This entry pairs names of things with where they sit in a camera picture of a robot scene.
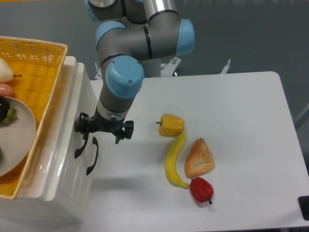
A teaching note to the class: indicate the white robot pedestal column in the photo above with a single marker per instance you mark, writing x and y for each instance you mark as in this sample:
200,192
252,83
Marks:
152,68

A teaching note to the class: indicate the green grape bunch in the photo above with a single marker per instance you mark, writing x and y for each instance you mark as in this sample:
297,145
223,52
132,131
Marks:
11,116

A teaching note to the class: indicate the grey round plate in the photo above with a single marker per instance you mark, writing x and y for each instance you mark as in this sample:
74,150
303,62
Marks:
16,138

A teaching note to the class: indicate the dark purple eggplant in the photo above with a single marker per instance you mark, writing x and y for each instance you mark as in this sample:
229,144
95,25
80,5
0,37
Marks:
4,107

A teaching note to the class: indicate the black corner device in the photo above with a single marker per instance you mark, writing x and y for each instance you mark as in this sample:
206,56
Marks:
304,206

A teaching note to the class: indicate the white pear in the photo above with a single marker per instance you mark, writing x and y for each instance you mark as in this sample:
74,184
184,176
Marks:
6,73

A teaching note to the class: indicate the yellow woven basket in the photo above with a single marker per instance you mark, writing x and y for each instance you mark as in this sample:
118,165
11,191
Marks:
38,64

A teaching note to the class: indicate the white drawer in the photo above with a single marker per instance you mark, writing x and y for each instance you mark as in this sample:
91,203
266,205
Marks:
69,182

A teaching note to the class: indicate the white drawer cabinet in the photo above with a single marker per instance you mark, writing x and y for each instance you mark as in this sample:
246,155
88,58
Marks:
31,202

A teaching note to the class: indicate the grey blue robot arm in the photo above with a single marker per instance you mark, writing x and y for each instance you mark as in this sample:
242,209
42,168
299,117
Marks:
131,31

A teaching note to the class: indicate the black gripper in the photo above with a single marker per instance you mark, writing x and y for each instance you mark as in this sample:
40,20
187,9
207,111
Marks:
120,129

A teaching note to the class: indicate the triangular pastry bread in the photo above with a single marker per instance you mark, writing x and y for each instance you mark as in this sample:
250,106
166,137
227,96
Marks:
200,160

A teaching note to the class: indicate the red bell pepper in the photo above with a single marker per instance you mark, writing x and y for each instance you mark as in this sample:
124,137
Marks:
201,190

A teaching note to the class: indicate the pink sausage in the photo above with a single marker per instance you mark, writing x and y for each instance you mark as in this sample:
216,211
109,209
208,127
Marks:
6,90

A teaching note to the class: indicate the yellow bell pepper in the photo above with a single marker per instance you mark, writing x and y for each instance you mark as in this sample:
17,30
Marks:
170,125

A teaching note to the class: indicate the white metal base frame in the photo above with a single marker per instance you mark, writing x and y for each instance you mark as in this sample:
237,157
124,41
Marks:
167,69

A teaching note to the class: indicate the yellow banana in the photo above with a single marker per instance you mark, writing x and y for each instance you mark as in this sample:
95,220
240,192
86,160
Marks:
171,160

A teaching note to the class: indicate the bottom drawer black handle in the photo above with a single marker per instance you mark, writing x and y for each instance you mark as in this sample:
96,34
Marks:
94,158

